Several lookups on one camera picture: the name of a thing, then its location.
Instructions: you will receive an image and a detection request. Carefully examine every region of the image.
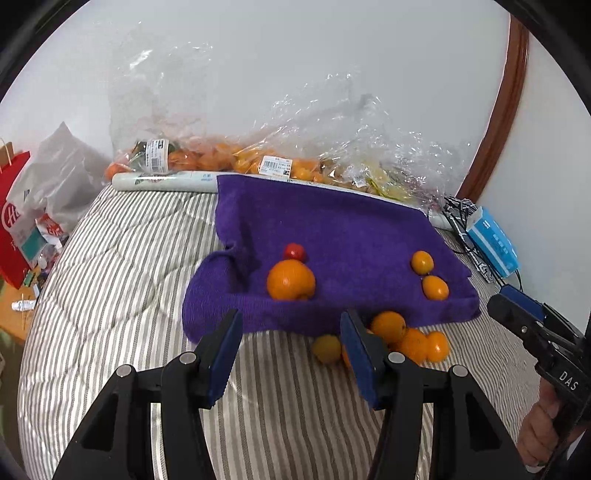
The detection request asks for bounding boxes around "person's right hand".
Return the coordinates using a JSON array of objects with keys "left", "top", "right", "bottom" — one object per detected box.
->
[{"left": 517, "top": 381, "right": 560, "bottom": 467}]

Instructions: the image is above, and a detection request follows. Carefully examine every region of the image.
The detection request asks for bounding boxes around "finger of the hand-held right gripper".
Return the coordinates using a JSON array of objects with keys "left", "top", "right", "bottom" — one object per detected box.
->
[
  {"left": 487, "top": 294, "right": 561, "bottom": 365},
  {"left": 501, "top": 285, "right": 585, "bottom": 340}
]

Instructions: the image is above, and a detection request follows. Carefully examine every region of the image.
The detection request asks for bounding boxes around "white plastic bag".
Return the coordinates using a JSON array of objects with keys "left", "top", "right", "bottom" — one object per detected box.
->
[{"left": 14, "top": 122, "right": 112, "bottom": 268}]

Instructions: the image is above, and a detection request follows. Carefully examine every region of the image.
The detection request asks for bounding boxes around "black cable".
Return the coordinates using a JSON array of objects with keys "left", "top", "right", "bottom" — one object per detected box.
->
[{"left": 450, "top": 198, "right": 525, "bottom": 296}]

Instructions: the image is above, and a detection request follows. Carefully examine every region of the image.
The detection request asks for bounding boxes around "yellow citrus fruit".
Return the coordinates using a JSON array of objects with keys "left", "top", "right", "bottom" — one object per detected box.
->
[{"left": 312, "top": 334, "right": 343, "bottom": 364}]

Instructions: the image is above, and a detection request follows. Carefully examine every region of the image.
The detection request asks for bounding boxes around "clear bag of oranges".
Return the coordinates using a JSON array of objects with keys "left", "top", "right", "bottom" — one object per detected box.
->
[
  {"left": 217, "top": 92, "right": 324, "bottom": 183},
  {"left": 106, "top": 28, "right": 218, "bottom": 181}
]

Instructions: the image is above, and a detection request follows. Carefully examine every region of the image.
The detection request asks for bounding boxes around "clear bag of yellow fruit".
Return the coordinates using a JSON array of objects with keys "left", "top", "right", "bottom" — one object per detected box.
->
[{"left": 318, "top": 69, "right": 472, "bottom": 217}]

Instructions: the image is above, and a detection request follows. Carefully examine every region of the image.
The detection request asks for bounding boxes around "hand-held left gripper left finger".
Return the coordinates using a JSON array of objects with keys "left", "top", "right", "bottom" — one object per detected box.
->
[{"left": 53, "top": 308, "right": 244, "bottom": 480}]

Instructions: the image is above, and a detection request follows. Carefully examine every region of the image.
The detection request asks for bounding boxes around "green white package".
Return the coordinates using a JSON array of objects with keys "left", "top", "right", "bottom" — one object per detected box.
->
[{"left": 21, "top": 217, "right": 63, "bottom": 271}]

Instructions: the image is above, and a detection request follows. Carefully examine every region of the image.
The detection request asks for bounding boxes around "blue tissue box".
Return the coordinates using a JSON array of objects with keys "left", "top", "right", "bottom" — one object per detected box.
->
[{"left": 465, "top": 207, "right": 522, "bottom": 278}]

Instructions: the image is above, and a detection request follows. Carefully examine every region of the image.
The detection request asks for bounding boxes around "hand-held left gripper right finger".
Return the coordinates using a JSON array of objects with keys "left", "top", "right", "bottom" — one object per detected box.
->
[{"left": 340, "top": 308, "right": 529, "bottom": 480}]

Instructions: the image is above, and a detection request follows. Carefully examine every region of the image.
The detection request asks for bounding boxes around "red paper bag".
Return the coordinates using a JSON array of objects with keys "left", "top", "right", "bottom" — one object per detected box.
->
[{"left": 0, "top": 138, "right": 31, "bottom": 289}]

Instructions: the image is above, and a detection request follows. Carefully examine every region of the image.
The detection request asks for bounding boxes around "white paper roll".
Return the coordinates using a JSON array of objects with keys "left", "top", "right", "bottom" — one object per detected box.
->
[{"left": 112, "top": 170, "right": 462, "bottom": 230}]

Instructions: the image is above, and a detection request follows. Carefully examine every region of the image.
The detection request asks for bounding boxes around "brown wooden door frame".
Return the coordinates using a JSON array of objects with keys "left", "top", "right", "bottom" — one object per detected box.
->
[{"left": 457, "top": 14, "right": 529, "bottom": 199}]

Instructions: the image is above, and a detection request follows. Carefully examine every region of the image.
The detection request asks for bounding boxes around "purple towel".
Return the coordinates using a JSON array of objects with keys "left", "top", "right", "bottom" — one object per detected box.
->
[{"left": 181, "top": 174, "right": 482, "bottom": 344}]

